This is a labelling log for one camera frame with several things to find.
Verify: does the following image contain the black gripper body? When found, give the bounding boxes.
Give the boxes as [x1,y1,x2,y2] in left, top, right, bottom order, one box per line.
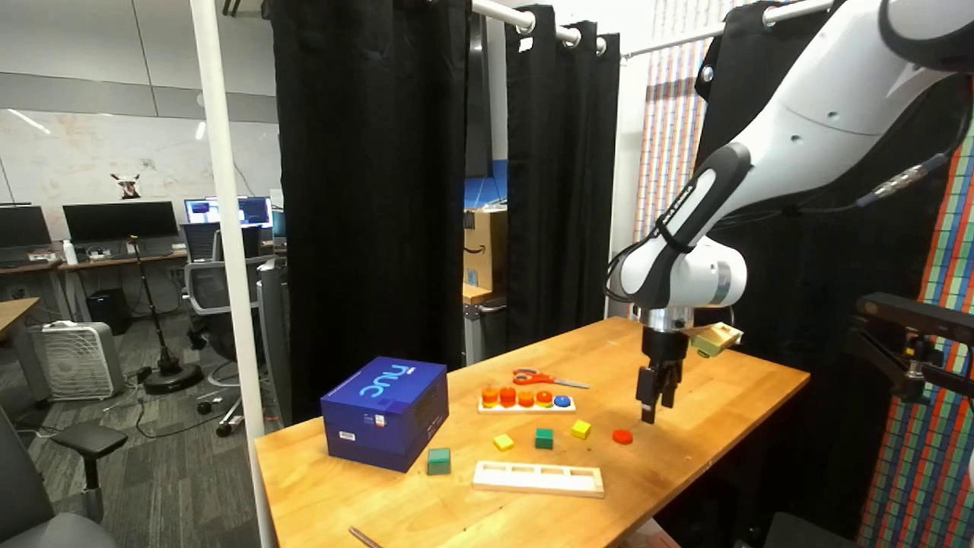
[635,330,689,406]

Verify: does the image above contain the orange ring disc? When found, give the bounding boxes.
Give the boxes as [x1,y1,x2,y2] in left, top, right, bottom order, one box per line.
[612,428,634,445]

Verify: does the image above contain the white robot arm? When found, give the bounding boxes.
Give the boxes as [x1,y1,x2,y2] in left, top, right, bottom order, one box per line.
[608,0,974,424]

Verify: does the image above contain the yellow block right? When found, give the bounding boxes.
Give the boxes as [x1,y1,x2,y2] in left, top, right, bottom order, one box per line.
[569,420,593,440]

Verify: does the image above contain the yellow block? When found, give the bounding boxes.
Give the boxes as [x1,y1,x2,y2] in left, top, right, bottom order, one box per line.
[492,433,514,451]
[569,420,593,440]

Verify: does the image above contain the green cube centre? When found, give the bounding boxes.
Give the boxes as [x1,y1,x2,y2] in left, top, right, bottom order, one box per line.
[533,427,553,451]

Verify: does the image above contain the white wooden peg base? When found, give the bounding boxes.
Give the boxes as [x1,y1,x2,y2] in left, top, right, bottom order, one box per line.
[475,394,578,413]

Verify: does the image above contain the yellow block left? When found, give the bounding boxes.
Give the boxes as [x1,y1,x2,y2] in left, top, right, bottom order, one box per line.
[492,433,514,451]

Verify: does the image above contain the white long tray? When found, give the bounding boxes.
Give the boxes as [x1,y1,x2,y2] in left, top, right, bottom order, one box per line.
[471,461,603,495]

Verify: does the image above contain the right black curtain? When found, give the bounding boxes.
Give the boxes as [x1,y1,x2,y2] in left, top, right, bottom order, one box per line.
[650,0,974,543]

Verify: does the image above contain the black curtain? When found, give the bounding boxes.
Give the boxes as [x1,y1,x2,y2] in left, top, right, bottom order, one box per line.
[505,3,619,348]
[270,0,468,420]
[650,0,974,543]

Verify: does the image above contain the brown cardboard box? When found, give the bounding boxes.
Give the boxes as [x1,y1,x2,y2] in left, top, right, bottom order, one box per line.
[464,210,508,290]

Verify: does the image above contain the dark green cube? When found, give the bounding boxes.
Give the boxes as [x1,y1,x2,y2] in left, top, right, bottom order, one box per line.
[427,447,450,475]

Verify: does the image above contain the blue cardboard box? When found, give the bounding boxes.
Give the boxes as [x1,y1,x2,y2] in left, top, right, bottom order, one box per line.
[321,356,449,472]

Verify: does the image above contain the middle black curtain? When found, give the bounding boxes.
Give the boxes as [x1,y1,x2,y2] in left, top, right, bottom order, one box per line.
[505,3,619,348]

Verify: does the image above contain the colourful woven fabric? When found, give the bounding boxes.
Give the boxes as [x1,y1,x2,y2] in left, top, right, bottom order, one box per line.
[855,131,974,548]

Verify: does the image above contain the left black curtain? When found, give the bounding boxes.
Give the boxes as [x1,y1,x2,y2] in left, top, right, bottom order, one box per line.
[270,0,468,420]

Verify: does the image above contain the grey office chair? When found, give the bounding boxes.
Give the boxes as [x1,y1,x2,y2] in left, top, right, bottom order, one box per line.
[182,222,245,437]

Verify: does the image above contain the black microphone stand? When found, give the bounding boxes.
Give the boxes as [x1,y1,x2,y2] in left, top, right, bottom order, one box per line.
[129,236,201,396]

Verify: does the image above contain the white vertical pole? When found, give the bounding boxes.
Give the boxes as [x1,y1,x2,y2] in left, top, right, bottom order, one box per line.
[190,0,273,548]

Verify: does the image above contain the white box fan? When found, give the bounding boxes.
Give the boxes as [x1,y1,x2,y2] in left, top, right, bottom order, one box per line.
[39,320,122,402]

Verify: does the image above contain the black monitor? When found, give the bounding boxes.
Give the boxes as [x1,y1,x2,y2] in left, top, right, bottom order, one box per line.
[64,201,177,243]

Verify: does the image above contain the dark chair foreground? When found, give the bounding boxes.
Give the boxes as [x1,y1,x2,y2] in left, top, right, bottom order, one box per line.
[0,406,131,548]

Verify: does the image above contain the orange handled scissors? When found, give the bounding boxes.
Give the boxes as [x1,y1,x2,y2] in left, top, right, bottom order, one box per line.
[510,368,589,389]

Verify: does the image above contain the orange ring stack middle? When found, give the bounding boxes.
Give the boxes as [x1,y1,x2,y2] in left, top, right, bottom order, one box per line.
[500,387,517,407]

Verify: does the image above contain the orange ring stack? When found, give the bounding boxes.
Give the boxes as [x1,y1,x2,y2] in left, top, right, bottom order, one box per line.
[481,387,500,407]
[500,387,517,407]

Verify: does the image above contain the orange ring stack far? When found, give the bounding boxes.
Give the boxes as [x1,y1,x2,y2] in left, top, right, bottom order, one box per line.
[481,387,500,407]

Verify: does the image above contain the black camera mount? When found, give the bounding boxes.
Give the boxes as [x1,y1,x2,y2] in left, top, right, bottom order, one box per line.
[851,292,974,406]

